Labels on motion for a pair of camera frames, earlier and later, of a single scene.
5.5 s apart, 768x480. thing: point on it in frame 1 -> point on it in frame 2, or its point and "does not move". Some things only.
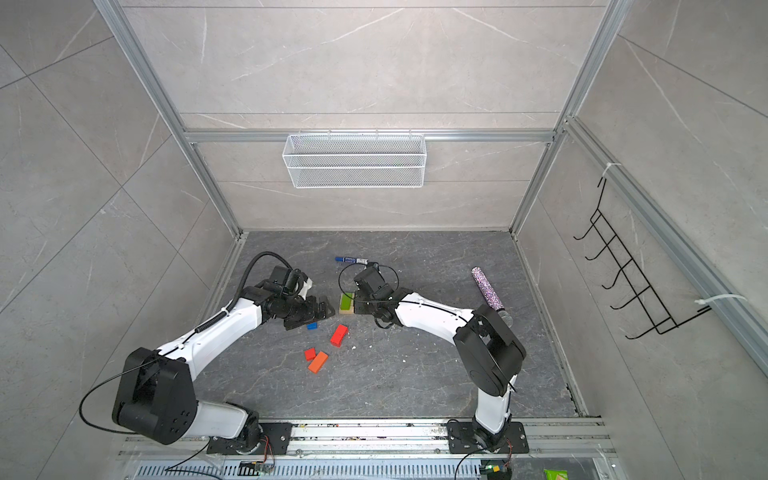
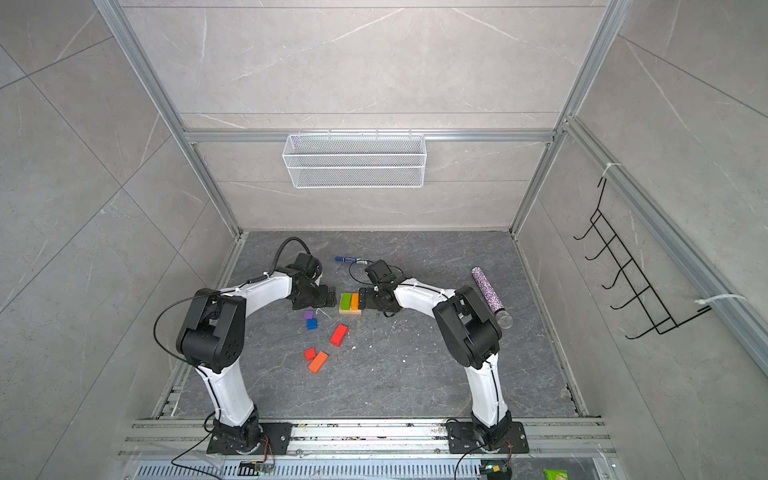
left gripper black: (314, 313) -> (324, 300)
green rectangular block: (345, 301) does not move
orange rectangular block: (318, 362) does not move
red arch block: (339, 335) does not move
